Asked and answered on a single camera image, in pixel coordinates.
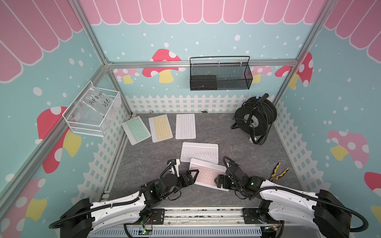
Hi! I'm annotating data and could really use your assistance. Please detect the green key keyboard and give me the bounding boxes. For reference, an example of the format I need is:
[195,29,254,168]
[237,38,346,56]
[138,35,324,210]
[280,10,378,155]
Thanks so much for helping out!
[122,116,151,145]

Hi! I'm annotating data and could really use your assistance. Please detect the black cable reel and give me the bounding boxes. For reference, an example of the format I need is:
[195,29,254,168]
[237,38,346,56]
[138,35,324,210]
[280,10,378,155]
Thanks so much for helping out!
[231,93,277,145]

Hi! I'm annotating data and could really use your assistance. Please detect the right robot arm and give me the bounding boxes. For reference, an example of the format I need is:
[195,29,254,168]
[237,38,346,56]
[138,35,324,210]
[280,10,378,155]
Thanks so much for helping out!
[214,156,369,238]

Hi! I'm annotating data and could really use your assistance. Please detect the clear wire wall basket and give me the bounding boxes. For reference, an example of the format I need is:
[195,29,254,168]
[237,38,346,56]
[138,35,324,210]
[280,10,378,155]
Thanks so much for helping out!
[63,81,122,137]

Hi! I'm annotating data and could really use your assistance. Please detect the black box in basket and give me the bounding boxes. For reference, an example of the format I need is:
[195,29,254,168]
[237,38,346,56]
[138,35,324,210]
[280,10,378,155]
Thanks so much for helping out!
[190,75,217,91]

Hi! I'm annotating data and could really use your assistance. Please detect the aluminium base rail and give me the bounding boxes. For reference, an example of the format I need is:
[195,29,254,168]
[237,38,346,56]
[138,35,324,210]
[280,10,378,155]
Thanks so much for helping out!
[90,207,322,238]

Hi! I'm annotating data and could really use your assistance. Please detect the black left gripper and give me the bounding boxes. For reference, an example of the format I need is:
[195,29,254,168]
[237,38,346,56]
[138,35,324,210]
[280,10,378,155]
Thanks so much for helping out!
[162,171,200,200]

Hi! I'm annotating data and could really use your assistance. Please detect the white key keyboard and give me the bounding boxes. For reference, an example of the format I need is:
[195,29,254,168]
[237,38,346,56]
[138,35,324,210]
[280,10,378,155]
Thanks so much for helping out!
[175,114,196,139]
[180,142,219,164]

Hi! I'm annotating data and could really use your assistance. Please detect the yellow key keyboard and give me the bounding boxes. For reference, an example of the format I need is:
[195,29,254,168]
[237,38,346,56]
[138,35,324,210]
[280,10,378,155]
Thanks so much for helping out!
[148,115,173,143]

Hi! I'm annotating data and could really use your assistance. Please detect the yellow black pliers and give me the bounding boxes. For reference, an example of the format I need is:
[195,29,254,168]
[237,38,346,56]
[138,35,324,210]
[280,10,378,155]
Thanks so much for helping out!
[270,162,290,182]

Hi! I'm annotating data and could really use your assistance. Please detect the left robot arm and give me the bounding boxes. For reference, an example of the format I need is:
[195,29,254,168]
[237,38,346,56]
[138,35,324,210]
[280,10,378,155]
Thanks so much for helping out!
[49,159,199,238]

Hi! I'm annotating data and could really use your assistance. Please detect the black mesh wall basket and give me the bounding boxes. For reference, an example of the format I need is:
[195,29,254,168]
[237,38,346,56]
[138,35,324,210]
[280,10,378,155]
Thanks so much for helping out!
[189,56,253,90]

